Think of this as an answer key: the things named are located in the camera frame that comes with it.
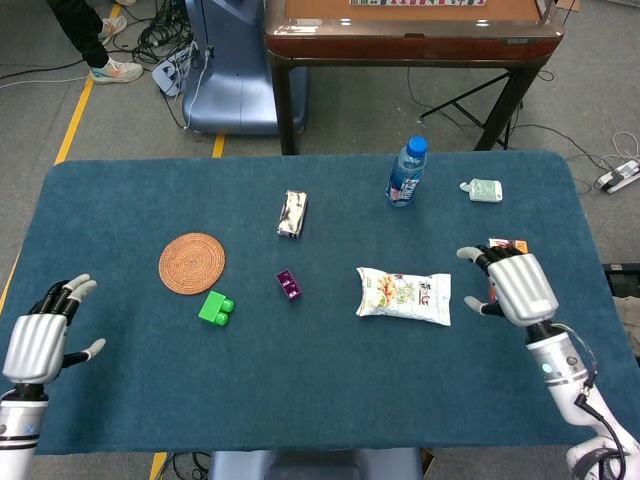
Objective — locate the orange printed box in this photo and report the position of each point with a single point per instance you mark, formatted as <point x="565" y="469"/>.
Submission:
<point x="517" y="244"/>

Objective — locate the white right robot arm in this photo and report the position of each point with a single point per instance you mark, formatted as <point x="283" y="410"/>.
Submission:
<point x="565" y="375"/>

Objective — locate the round woven rattan coaster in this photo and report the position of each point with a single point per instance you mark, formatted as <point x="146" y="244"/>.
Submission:
<point x="192" y="263"/>

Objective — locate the person in black trousers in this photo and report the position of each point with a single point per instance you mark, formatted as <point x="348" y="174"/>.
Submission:
<point x="82" y="35"/>

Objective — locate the blue grey robot torso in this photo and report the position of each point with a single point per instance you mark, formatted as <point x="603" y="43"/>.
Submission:
<point x="300" y="465"/>

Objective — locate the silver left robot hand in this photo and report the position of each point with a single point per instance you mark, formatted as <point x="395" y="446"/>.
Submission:
<point x="35" y="345"/>

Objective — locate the blue felt table cloth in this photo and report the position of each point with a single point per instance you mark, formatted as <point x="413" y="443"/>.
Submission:
<point x="300" y="390"/>

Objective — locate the green toy block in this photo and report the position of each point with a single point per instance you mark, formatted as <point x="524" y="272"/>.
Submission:
<point x="212" y="307"/>

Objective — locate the brown mahjong table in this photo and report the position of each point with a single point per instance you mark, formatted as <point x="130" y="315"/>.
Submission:
<point x="400" y="42"/>

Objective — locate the row of mahjong tiles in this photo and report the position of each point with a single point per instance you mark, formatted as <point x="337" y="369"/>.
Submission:
<point x="415" y="2"/>

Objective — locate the small white wipes packet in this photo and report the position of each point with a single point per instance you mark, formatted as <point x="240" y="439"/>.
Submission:
<point x="484" y="190"/>

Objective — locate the purple toy block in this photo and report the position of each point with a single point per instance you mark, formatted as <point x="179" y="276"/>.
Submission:
<point x="290" y="286"/>

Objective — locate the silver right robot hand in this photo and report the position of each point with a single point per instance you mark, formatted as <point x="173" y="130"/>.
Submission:
<point x="522" y="290"/>

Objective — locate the white snack bag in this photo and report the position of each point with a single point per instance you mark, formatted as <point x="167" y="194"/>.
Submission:
<point x="410" y="297"/>

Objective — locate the silver foil snack packet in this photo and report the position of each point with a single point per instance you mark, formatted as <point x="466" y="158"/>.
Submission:
<point x="292" y="212"/>

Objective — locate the white power strip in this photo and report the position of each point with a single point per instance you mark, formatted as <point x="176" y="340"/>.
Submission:
<point x="615" y="177"/>

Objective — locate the black floor case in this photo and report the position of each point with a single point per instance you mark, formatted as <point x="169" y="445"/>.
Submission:
<point x="622" y="280"/>

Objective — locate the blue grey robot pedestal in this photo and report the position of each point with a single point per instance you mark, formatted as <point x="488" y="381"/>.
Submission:
<point x="235" y="85"/>

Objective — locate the blue capped drink bottle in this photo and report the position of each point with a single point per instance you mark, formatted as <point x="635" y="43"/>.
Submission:
<point x="405" y="175"/>

